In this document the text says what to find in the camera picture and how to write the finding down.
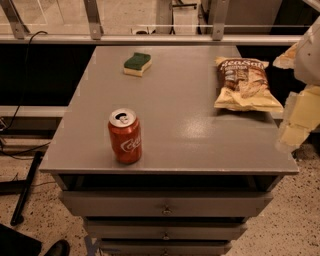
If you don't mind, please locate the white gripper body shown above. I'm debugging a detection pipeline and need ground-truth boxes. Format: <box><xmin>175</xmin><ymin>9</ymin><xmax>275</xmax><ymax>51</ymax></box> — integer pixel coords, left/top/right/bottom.
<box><xmin>294</xmin><ymin>17</ymin><xmax>320</xmax><ymax>85</ymax></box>

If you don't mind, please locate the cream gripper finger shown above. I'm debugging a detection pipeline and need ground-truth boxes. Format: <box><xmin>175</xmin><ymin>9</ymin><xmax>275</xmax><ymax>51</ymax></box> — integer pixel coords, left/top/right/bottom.
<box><xmin>273</xmin><ymin>43</ymin><xmax>298</xmax><ymax>69</ymax></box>
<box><xmin>276</xmin><ymin>85</ymin><xmax>320</xmax><ymax>153</ymax></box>

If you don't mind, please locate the red coke can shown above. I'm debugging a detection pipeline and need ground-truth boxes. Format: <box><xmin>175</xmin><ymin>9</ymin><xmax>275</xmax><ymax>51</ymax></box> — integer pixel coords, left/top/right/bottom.
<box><xmin>108</xmin><ymin>108</ymin><xmax>142</xmax><ymax>164</ymax></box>

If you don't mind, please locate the grey drawer cabinet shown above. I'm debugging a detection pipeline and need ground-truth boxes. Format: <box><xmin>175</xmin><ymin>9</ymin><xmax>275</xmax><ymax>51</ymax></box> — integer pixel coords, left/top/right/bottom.
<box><xmin>39</xmin><ymin>45</ymin><xmax>300</xmax><ymax>256</ymax></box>

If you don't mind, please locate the green yellow sponge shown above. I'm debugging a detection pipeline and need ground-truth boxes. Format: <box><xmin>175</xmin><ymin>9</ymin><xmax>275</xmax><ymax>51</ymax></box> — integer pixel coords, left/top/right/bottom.
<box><xmin>123</xmin><ymin>52</ymin><xmax>152</xmax><ymax>77</ymax></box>

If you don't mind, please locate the top grey drawer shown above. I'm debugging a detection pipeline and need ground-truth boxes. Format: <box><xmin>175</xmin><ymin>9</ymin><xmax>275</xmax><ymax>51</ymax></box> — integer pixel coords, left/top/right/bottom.
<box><xmin>60</xmin><ymin>191</ymin><xmax>273</xmax><ymax>217</ymax></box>

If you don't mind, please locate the grey drawer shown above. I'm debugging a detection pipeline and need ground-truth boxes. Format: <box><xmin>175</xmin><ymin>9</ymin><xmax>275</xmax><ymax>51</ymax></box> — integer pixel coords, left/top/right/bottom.
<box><xmin>60</xmin><ymin>191</ymin><xmax>273</xmax><ymax>217</ymax></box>
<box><xmin>84</xmin><ymin>219</ymin><xmax>247</xmax><ymax>241</ymax></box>
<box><xmin>99</xmin><ymin>239</ymin><xmax>232</xmax><ymax>256</ymax></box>

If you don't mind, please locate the bottom grey drawer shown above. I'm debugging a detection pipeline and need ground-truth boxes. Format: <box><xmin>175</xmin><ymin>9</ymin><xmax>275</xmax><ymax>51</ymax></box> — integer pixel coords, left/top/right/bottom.
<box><xmin>99</xmin><ymin>239</ymin><xmax>232</xmax><ymax>256</ymax></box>

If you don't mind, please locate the middle grey drawer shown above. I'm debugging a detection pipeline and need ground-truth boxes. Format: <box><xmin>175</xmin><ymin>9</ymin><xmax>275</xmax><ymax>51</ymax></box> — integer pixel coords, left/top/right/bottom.
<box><xmin>84</xmin><ymin>219</ymin><xmax>247</xmax><ymax>241</ymax></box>

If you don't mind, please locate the black shoe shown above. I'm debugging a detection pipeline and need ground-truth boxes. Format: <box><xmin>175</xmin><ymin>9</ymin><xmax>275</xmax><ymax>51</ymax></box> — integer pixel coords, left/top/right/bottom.
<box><xmin>44</xmin><ymin>239</ymin><xmax>70</xmax><ymax>256</ymax></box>

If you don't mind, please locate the black metal stand leg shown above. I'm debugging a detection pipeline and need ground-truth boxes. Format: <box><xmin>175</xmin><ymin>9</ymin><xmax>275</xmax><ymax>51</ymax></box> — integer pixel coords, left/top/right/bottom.
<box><xmin>0</xmin><ymin>151</ymin><xmax>43</xmax><ymax>226</ymax></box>

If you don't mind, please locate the metal railing frame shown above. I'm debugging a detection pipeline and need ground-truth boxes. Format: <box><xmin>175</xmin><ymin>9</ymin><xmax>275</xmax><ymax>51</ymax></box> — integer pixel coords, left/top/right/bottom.
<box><xmin>0</xmin><ymin>0</ymin><xmax>301</xmax><ymax>46</ymax></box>

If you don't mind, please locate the black cable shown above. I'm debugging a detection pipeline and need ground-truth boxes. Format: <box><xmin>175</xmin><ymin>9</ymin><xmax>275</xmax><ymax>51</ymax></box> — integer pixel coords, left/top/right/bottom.
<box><xmin>0</xmin><ymin>30</ymin><xmax>52</xmax><ymax>160</ymax></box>

